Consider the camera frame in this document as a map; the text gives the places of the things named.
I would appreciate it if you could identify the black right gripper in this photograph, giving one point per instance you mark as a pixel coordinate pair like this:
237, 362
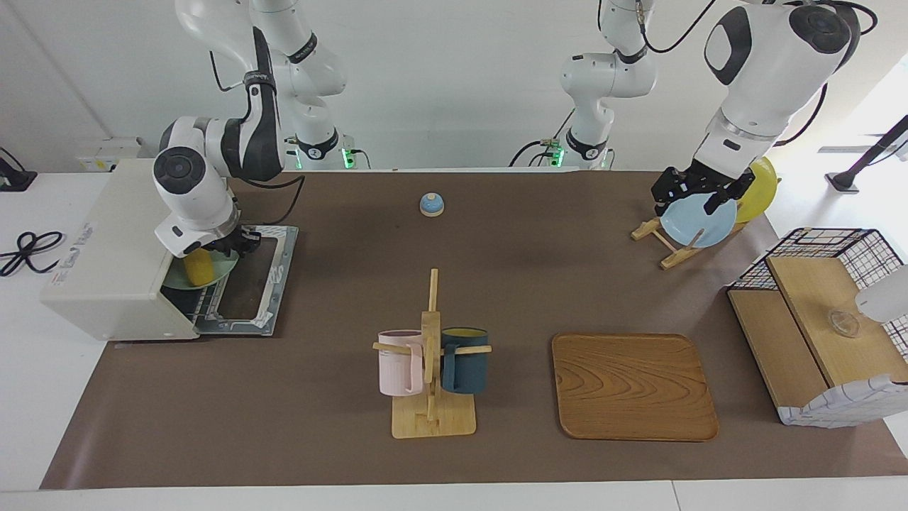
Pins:
237, 241

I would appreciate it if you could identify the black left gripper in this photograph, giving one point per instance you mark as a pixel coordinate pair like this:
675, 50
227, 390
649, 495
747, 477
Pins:
702, 181

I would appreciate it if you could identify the pale green plate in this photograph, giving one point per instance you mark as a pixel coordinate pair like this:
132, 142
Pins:
223, 273

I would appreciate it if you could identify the yellow corn cob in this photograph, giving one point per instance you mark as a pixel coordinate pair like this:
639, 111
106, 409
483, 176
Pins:
198, 266

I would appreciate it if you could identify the beige toaster oven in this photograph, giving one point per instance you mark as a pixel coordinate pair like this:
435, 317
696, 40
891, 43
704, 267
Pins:
106, 270

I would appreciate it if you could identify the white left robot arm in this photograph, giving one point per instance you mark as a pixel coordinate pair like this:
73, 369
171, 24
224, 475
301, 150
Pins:
770, 64

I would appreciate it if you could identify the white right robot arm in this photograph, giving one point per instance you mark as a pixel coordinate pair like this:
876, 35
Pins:
213, 149

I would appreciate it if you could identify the light blue plate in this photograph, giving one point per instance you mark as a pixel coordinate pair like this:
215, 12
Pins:
695, 227

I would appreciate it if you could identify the wooden plate rack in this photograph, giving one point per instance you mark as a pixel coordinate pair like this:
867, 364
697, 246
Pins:
670, 257

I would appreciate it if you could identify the yellow plate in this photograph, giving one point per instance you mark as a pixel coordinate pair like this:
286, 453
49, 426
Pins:
762, 188

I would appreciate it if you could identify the brown table mat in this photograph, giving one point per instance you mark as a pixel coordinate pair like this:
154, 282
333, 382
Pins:
355, 298

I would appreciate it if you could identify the white power strip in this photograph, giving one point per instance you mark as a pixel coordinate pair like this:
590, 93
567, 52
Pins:
106, 152

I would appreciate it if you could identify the black stand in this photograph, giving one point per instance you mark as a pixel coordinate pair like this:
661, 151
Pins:
862, 167

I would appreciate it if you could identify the brown wooden tray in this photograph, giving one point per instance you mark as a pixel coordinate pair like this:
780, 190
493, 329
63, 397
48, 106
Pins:
631, 387

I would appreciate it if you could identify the small clear glass bowl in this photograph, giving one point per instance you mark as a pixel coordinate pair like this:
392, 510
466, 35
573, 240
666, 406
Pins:
844, 323

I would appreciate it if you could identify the small blue round bell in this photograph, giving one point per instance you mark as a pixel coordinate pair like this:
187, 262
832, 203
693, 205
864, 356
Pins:
432, 206

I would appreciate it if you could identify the pink mug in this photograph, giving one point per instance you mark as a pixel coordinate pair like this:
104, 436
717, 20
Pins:
397, 365

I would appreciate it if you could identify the white rounded blurry object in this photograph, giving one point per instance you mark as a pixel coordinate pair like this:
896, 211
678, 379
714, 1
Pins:
887, 298

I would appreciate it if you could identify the dark blue mug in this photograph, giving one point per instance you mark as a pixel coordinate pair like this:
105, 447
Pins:
464, 365

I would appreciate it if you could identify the wooden mug tree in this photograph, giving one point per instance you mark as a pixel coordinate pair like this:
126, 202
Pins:
433, 419

